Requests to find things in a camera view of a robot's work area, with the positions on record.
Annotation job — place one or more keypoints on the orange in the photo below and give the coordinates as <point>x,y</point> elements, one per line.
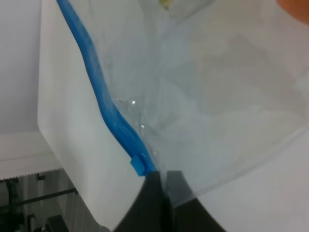
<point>299,9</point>

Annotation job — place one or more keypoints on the clear zip bag blue strip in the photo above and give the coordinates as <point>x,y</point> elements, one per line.
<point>210,88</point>

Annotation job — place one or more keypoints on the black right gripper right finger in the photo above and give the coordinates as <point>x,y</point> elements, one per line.
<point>190,216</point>

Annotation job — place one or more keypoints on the purple eggplant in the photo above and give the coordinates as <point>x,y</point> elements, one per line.
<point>166,4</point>

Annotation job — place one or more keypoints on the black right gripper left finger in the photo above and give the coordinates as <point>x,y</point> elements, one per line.
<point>145,215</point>

